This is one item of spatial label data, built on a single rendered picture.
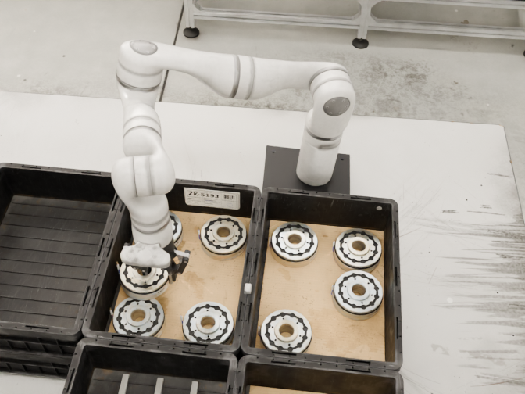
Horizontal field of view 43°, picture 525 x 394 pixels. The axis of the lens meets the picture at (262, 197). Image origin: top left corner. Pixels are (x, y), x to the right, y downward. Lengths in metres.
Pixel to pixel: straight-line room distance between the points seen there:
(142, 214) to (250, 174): 0.66
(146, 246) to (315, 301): 0.39
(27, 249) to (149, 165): 0.52
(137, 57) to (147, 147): 0.23
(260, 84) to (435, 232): 0.63
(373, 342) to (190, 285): 0.40
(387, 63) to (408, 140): 1.37
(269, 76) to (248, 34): 1.96
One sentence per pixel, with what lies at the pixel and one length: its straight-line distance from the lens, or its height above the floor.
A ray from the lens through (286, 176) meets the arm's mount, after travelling 1.68.
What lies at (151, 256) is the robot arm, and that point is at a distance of 1.23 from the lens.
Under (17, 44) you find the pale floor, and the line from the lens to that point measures 3.47.
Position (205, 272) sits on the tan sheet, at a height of 0.83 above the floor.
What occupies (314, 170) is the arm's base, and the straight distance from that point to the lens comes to 1.63.
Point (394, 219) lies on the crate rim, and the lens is 1.45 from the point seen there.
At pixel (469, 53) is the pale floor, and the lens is 3.44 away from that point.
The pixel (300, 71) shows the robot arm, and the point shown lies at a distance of 1.47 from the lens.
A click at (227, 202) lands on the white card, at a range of 1.50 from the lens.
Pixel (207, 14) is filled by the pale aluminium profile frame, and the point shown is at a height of 0.13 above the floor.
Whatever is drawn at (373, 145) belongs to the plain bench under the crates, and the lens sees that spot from 1.90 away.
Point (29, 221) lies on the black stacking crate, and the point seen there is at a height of 0.83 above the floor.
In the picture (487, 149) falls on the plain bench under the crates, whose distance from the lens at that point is 1.97.
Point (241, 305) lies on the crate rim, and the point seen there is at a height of 0.92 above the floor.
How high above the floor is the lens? 2.06
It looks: 51 degrees down
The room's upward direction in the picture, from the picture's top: 2 degrees clockwise
